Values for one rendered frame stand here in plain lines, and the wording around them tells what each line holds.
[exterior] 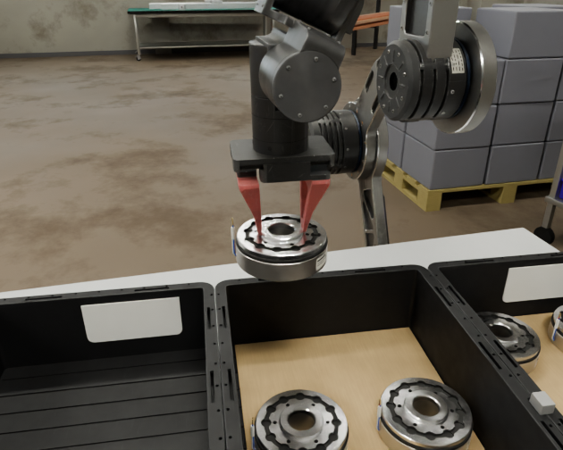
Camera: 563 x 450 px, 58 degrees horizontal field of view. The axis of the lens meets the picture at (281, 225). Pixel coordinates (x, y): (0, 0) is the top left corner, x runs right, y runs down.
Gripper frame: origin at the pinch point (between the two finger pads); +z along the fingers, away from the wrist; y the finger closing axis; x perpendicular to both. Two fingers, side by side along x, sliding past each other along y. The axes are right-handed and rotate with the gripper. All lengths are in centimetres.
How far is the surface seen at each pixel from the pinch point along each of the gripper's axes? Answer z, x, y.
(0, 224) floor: 109, 236, -133
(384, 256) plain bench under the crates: 37, 50, 32
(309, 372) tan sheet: 22.1, -0.4, 3.5
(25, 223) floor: 109, 235, -119
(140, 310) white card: 14.6, 6.8, -18.0
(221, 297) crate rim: 12.1, 4.3, -7.3
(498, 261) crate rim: 12.8, 7.8, 32.8
